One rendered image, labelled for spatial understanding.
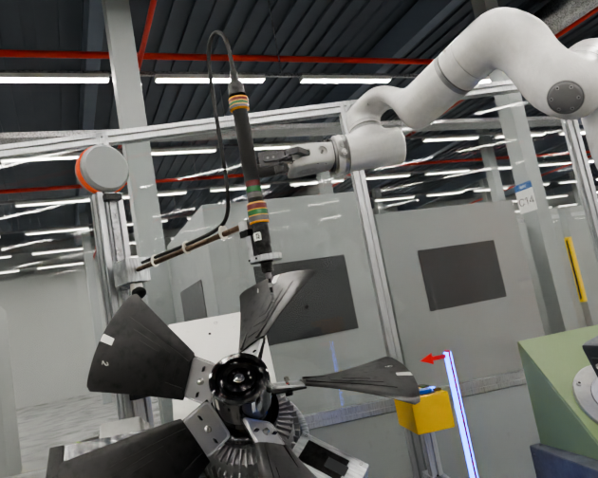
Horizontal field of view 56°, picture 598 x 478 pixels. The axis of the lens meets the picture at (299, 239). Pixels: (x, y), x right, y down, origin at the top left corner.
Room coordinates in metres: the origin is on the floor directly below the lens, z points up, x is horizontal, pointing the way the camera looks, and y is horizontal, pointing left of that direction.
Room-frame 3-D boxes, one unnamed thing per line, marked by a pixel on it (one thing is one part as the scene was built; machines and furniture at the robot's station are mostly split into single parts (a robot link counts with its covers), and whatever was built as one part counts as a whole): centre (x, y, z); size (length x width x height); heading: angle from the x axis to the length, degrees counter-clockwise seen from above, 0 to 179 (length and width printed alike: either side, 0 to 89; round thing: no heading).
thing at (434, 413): (1.52, -0.24, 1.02); 0.16 x 0.10 x 0.11; 8
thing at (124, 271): (1.63, 0.51, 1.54); 0.10 x 0.07 x 0.08; 43
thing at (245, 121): (1.18, 0.08, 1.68); 0.03 x 0.03 x 0.21
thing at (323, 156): (1.20, -0.06, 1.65); 0.11 x 0.10 x 0.07; 98
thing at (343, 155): (1.21, -0.12, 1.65); 0.09 x 0.03 x 0.08; 8
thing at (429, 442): (1.52, -0.24, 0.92); 0.03 x 0.03 x 0.12; 8
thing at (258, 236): (1.18, 0.08, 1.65); 0.04 x 0.04 x 0.46
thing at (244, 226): (1.18, 0.08, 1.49); 0.09 x 0.07 x 0.10; 43
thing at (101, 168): (1.70, 0.57, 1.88); 0.17 x 0.15 x 0.16; 98
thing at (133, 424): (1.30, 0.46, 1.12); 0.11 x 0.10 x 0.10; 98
